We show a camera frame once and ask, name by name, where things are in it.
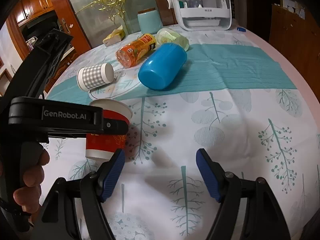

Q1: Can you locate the red paper cup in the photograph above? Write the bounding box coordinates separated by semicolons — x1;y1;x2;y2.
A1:
86;99;133;161

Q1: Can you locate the grey checked paper cup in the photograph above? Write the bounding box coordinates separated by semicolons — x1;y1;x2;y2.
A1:
76;63;114;92

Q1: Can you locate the blue plastic cup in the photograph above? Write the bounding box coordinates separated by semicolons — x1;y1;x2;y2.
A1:
138;43;187;90

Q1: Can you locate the person's left hand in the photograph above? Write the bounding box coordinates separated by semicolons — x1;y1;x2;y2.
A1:
13;149;50;217

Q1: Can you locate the orange plastic bottle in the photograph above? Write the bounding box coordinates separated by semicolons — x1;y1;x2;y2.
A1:
116;34;157;68

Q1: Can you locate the yellow tissue box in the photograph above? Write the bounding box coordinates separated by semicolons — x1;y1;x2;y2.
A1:
103;25;125;47

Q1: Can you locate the pale green plastic bottle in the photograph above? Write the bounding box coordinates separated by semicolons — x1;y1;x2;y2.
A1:
156;28;189;51

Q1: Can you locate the teal ceramic canister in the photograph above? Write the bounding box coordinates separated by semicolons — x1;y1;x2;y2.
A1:
137;8;163;34

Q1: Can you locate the wooden cabinet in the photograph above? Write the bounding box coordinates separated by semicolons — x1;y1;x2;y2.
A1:
5;0;92;60

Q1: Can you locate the leaf patterned tablecloth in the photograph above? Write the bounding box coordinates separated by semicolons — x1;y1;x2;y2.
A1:
47;26;319;239

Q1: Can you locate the white countertop appliance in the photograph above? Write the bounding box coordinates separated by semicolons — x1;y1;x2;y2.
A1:
172;0;232;31

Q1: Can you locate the small blue object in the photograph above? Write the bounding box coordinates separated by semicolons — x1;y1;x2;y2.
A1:
237;27;246;33

